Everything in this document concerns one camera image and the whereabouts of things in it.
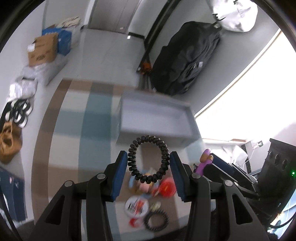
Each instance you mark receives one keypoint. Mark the checkered table cloth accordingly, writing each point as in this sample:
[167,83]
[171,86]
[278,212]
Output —
[78,139]

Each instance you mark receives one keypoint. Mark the brown handbag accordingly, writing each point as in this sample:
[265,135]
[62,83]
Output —
[11,141]

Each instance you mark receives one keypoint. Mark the black backpack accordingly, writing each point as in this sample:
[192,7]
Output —
[183,58]

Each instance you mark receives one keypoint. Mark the white plastic bags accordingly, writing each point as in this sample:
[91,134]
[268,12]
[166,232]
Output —
[25,86]

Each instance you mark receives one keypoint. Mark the grey cardboard box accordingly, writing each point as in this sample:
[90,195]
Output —
[142,113]

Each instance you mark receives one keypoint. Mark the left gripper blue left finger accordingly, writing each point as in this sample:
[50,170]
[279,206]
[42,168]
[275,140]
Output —
[118,174]

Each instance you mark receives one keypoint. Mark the cream tote bag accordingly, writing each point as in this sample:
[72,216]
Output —
[69,22]

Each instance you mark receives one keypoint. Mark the white bag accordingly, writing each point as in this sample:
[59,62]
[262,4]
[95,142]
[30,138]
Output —
[235,16]

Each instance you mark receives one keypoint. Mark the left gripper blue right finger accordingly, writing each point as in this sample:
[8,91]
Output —
[179,175]

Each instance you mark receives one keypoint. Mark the grey door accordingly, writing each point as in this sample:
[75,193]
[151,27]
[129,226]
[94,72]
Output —
[113,15]

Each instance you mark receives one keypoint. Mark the white round badge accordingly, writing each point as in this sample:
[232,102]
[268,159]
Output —
[136,207]

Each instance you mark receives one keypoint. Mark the brown cardboard box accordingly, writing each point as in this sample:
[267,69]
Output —
[43,49]

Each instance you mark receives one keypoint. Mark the black and white shoes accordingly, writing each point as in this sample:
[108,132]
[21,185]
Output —
[17,111]

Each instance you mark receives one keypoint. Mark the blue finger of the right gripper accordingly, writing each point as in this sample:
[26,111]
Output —
[221,164]

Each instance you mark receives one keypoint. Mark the red round hair clip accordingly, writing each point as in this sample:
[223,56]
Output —
[166,188]

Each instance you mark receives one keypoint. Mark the blue cardboard box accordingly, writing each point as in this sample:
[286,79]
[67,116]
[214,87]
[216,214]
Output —
[64,39]

